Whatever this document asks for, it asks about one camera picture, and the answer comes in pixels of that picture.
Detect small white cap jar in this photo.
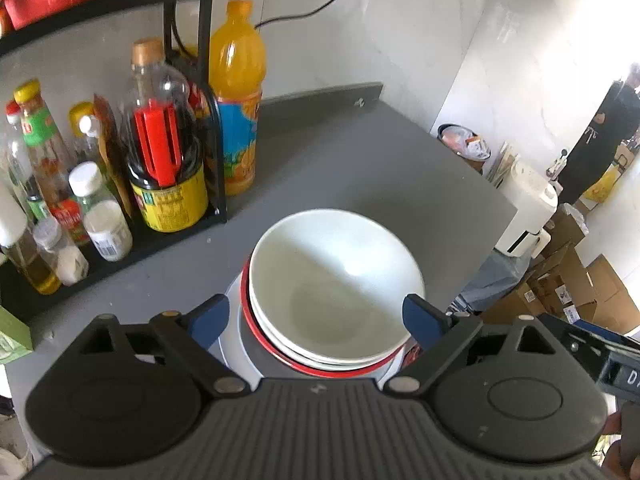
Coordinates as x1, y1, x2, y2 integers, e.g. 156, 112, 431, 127
68, 162, 132, 262

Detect clear oil bottle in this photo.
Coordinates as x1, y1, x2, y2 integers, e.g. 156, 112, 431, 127
1, 101, 61, 296

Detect white air fryer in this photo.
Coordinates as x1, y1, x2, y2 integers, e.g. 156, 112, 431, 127
495, 160, 558, 258

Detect glass spice jar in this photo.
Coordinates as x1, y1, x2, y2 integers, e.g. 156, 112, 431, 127
32, 216, 89, 286

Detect cardboard boxes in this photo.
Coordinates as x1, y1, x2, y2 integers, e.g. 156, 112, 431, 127
480, 205, 639, 335

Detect person's right hand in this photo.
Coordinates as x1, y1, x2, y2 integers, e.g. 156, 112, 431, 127
602, 402, 640, 480

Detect person in black clothes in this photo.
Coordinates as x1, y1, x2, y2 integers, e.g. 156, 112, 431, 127
558, 64, 639, 205

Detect orange juice bottle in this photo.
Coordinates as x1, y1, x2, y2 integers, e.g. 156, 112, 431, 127
208, 0, 267, 196

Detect green tissue box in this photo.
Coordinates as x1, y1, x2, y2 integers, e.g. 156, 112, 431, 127
0, 307, 34, 365

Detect black metal shelf rack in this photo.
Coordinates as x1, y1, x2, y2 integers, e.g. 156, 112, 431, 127
0, 0, 229, 323

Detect amber vinegar bottle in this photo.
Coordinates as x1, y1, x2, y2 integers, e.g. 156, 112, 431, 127
68, 93, 134, 218

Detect red and black bowl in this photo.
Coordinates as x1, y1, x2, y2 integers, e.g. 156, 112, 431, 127
239, 258, 407, 380

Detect white plate bakery print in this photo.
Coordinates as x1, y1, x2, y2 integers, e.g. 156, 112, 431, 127
209, 274, 262, 390

